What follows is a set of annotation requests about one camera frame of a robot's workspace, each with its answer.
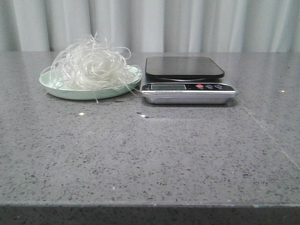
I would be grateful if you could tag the white vermicelli noodle bundle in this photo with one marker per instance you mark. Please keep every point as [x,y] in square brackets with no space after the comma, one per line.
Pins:
[94,64]

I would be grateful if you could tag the black silver kitchen scale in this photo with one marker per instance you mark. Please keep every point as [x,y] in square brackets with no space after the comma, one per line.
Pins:
[185,81]

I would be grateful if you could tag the white pleated curtain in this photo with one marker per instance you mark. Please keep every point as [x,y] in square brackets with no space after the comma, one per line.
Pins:
[153,25]

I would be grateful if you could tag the light green round plate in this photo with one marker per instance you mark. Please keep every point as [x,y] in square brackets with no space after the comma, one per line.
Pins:
[67,93]

